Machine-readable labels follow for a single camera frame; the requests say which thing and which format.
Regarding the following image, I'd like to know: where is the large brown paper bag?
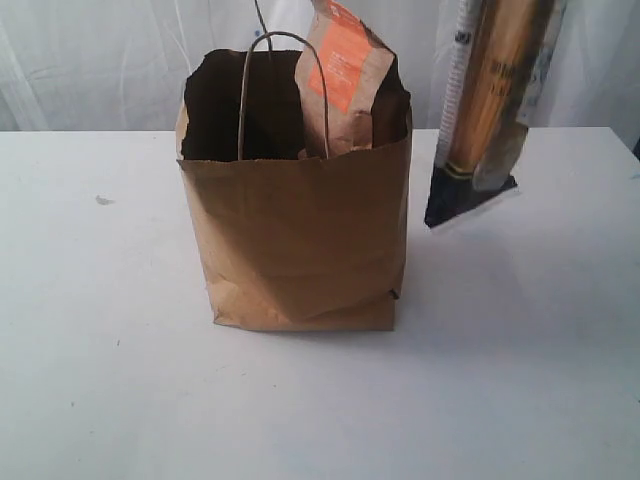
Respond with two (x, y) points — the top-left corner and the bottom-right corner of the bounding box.
(176, 35), (412, 331)

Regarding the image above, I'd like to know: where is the small brown coffee pouch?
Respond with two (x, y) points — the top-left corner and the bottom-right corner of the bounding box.
(295, 1), (395, 158)

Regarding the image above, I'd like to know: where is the spaghetti packet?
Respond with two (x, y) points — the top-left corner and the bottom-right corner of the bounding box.
(424, 1), (566, 228)

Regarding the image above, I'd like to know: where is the small grey table scrap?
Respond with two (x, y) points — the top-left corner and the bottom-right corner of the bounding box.
(95, 195), (115, 206)

